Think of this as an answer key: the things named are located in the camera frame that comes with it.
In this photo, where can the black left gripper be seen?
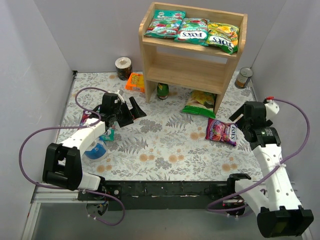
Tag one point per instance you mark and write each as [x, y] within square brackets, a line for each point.
[127, 115]

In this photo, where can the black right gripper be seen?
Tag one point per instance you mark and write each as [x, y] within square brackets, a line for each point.
[241, 119]

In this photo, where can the purple fox's candy bag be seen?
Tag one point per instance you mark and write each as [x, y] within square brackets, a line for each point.
[85, 115]
[219, 131]

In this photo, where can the yellow green Fox's candy bag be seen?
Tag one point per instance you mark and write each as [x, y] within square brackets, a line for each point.
[224, 36]

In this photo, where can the teal Fox's candy bag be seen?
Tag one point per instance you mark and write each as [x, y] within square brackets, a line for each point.
[165, 24]
[193, 31]

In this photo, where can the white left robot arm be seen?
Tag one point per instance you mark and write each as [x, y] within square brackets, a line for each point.
[63, 161]

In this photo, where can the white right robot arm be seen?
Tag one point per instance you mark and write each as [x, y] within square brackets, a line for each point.
[279, 212]

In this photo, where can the orange candy box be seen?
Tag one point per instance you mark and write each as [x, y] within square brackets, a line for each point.
[135, 83]

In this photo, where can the wooden two-tier shelf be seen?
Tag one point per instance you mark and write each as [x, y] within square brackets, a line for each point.
[196, 67]

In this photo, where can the green glass bottle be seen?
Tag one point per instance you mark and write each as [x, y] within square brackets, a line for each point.
[162, 91]

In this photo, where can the metal tin can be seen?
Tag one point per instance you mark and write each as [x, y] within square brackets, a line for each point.
[244, 75]

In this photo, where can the green cassava chips bag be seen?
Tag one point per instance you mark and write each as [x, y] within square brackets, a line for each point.
[200, 103]

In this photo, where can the dark tape roll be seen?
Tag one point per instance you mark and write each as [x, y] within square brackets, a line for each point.
[123, 68]

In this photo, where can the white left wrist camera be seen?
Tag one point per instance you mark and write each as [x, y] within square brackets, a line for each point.
[119, 94]

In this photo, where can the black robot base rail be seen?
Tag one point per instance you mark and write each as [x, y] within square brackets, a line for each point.
[169, 195]

